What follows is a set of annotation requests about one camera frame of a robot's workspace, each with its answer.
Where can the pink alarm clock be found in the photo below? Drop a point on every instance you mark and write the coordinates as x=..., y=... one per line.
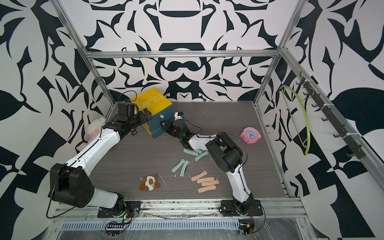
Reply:
x=250, y=135

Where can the black wall hook rack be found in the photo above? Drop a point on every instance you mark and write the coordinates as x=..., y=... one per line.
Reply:
x=330, y=113

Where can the green toy bow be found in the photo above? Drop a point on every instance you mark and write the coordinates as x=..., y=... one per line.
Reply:
x=298, y=116

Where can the white plush dog pink shirt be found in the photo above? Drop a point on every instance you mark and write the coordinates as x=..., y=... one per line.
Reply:
x=94, y=129

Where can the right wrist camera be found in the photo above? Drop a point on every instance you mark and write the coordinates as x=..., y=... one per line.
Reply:
x=179, y=116

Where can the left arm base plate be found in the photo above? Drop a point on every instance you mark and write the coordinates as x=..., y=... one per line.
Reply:
x=126, y=209

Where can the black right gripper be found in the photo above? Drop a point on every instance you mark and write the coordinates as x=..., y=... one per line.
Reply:
x=167, y=125

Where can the yellow drawer cabinet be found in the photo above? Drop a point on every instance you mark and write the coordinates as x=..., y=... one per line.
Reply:
x=152, y=97

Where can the teal top drawer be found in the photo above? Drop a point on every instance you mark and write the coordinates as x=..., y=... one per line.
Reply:
x=154, y=126

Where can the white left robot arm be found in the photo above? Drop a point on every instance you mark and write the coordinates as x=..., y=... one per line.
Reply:
x=70, y=183

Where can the brown white plush toy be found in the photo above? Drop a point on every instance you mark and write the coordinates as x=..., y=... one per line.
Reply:
x=149, y=183

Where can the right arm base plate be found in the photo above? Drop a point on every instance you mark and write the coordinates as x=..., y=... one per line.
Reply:
x=231, y=208

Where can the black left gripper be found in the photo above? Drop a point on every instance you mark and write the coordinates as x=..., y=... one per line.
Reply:
x=141, y=115

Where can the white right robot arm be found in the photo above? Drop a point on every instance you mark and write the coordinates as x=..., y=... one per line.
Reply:
x=227, y=155

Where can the teal fruit knife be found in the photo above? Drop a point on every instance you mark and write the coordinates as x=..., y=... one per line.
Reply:
x=180, y=163
x=191, y=152
x=184, y=167
x=200, y=156

